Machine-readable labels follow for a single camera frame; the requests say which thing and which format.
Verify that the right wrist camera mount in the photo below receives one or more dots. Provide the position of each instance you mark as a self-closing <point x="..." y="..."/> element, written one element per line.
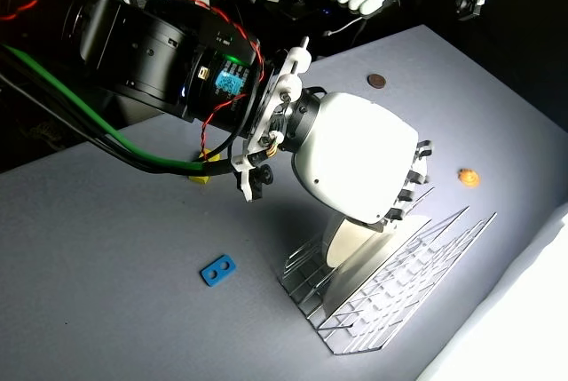
<point x="296" y="63"/>

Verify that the brown round coaster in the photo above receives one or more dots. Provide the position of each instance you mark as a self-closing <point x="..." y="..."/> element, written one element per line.
<point x="376" y="81"/>

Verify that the blue block with two holes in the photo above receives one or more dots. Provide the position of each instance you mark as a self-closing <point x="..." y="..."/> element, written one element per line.
<point x="206" y="276"/>

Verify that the yellow rectangular block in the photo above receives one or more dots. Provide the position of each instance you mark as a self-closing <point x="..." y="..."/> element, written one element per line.
<point x="199" y="180"/>

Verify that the small orange shell-shaped toy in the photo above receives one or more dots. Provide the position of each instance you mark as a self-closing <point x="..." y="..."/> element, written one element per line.
<point x="469" y="178"/>

